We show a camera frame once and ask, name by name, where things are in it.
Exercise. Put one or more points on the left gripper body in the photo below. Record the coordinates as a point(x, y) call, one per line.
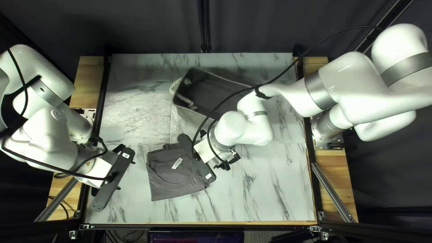
point(94, 165)

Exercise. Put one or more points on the laptop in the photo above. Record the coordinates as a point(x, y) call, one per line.
point(195, 237)

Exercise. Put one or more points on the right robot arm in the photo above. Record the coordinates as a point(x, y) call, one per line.
point(354, 84)

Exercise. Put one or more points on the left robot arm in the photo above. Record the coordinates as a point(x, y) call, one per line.
point(40, 121)

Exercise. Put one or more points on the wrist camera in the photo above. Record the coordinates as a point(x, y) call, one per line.
point(114, 172)
point(194, 155)

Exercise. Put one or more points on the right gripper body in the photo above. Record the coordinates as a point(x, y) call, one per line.
point(209, 150)

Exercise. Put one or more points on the black frame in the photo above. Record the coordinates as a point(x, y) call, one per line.
point(104, 84)

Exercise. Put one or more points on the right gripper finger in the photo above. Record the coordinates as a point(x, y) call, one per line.
point(228, 160)

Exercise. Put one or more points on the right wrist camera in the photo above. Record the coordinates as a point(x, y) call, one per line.
point(194, 155)

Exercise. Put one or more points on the grey sweatshirt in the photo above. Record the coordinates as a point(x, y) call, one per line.
point(172, 179)

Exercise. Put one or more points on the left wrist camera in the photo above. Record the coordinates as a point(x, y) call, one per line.
point(114, 172)

